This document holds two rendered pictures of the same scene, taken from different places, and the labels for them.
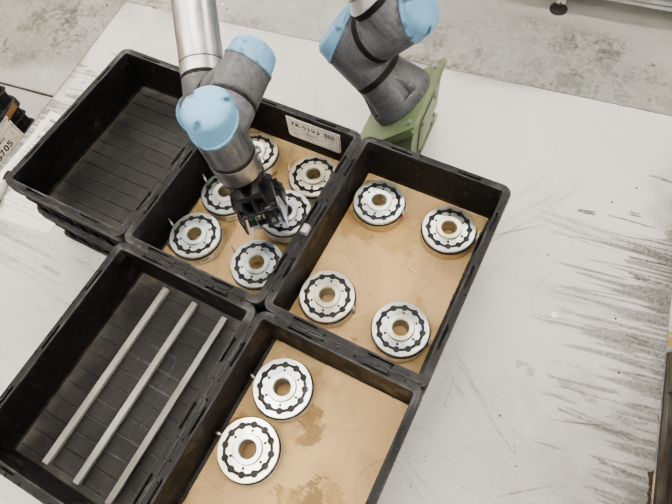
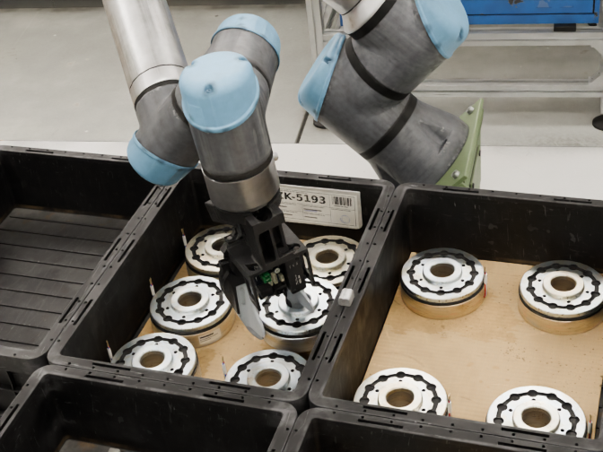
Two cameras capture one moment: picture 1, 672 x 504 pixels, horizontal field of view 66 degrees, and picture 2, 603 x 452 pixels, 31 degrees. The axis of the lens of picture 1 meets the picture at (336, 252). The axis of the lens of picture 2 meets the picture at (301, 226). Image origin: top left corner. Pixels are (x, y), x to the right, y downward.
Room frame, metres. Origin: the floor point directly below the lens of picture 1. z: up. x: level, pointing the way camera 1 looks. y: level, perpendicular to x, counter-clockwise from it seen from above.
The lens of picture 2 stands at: (-0.43, 0.29, 1.71)
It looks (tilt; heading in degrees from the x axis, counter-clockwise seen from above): 36 degrees down; 347
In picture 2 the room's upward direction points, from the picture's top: 7 degrees counter-clockwise
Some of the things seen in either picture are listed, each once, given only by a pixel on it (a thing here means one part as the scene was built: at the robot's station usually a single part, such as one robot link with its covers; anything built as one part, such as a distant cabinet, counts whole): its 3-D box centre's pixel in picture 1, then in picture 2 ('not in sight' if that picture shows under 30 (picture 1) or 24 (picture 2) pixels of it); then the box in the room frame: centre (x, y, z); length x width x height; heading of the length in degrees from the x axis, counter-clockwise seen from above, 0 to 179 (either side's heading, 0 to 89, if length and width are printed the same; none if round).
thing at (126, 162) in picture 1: (135, 151); (25, 275); (0.75, 0.39, 0.87); 0.40 x 0.30 x 0.11; 145
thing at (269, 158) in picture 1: (254, 152); (222, 248); (0.71, 0.14, 0.86); 0.10 x 0.10 x 0.01
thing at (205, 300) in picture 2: (225, 191); (189, 299); (0.61, 0.20, 0.86); 0.05 x 0.05 x 0.01
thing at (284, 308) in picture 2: (284, 211); (298, 301); (0.53, 0.09, 0.88); 0.05 x 0.05 x 0.01
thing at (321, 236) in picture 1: (390, 260); (488, 337); (0.41, -0.10, 0.87); 0.40 x 0.30 x 0.11; 145
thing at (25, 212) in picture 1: (45, 167); not in sight; (0.88, 0.70, 0.70); 0.33 x 0.23 x 0.01; 152
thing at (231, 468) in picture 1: (248, 449); not in sight; (0.11, 0.19, 0.86); 0.10 x 0.10 x 0.01
